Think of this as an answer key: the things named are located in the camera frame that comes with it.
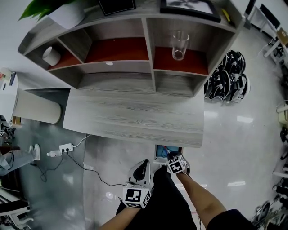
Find pile of black white helmets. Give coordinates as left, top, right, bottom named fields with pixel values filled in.
left=204, top=49, right=252, bottom=105

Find white power strip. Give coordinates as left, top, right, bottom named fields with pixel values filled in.
left=58, top=143, right=74, bottom=153

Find white cylindrical cup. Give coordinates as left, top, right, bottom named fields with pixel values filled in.
left=42, top=46, right=62, bottom=66

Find black square pen holder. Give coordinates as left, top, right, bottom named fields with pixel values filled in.
left=98, top=0, right=137, bottom=16

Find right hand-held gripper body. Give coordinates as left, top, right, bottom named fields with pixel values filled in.
left=166, top=155, right=191, bottom=176

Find black picture frame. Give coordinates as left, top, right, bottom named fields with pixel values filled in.
left=159, top=0, right=222, bottom=23

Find long black power cable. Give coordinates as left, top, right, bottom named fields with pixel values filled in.
left=67, top=152, right=126, bottom=186

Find white power cable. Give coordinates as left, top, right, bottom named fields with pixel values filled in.
left=72, top=134, right=92, bottom=149

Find yellow utility knife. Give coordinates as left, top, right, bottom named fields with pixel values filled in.
left=221, top=8, right=234, bottom=26

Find person's right forearm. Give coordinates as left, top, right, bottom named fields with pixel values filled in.
left=176, top=172, right=227, bottom=230

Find grey wooden desk hutch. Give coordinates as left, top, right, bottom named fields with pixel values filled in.
left=17, top=0, right=245, bottom=97

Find grey wood-grain table top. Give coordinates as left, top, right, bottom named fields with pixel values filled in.
left=62, top=87, right=205, bottom=148

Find green plant in white pot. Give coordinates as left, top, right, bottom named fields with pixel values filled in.
left=17, top=0, right=86, bottom=30

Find tan cardboard box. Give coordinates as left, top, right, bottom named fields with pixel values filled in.
left=276, top=28, right=288, bottom=45

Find beige box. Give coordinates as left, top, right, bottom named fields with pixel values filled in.
left=276, top=103, right=288, bottom=124

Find clear drinking glass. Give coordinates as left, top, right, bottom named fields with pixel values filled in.
left=172, top=30, right=190, bottom=61

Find person's left forearm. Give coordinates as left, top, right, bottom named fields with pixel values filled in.
left=99, top=203, right=144, bottom=230

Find blue notebook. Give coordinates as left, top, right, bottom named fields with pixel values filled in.
left=157, top=145, right=180, bottom=158

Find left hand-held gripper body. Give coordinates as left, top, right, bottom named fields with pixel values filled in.
left=122, top=180, right=153, bottom=209

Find white wooden desk drawer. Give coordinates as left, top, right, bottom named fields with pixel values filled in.
left=153, top=144, right=184, bottom=164

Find person's black sleeve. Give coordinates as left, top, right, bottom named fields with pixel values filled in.
left=208, top=208, right=258, bottom=230

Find small black monitor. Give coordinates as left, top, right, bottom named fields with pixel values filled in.
left=258, top=3, right=281, bottom=29

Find white round pedestal table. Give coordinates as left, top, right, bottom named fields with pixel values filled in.
left=0, top=67, right=63, bottom=128

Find person's black trousers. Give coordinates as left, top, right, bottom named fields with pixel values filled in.
left=116, top=166, right=198, bottom=230

